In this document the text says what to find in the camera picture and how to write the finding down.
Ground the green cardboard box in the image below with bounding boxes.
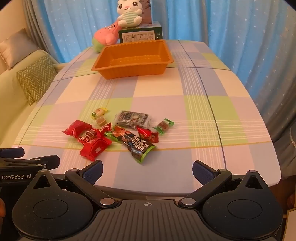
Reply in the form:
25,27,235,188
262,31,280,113
118,21,163,44

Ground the green brown candy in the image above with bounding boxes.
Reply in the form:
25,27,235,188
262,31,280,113
153,118,175,135

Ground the grey cushion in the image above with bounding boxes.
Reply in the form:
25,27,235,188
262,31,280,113
0,28,38,70

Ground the small red triangular snack packet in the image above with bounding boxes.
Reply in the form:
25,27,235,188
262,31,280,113
136,125,159,143

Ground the green chevron cushion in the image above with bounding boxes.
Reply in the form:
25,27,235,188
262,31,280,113
16,54,58,106

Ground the tall beige cardboard box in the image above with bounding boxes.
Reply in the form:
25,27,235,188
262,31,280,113
139,0,153,25

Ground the yellow green candy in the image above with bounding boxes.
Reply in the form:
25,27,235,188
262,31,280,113
92,107,109,120

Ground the grey curtain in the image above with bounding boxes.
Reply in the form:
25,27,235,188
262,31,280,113
252,58,296,179
22,0,63,63

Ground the blue star curtain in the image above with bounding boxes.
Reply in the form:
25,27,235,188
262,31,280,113
39,0,296,130

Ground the cream sofa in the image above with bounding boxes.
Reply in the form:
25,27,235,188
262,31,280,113
0,5,67,149

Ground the white bunny plush toy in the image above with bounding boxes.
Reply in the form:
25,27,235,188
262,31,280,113
117,0,144,28

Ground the red foil twisted candy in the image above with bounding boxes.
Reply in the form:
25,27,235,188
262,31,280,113
78,123,112,145

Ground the silver grey snack packet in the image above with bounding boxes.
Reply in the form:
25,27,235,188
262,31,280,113
114,110,152,130

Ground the long green black snack packet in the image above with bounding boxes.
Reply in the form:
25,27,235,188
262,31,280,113
105,125,157,164

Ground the orange plastic tray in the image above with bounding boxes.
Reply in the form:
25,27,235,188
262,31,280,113
91,39,174,80

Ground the pink star plush toy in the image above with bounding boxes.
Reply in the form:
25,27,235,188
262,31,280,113
92,20,121,54

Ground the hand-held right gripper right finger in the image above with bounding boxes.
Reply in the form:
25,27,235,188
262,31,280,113
178,160,266,208

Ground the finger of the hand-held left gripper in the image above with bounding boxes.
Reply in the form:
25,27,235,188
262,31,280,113
30,155,61,170
0,148,25,159

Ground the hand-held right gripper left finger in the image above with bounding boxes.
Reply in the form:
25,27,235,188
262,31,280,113
31,160,118,208

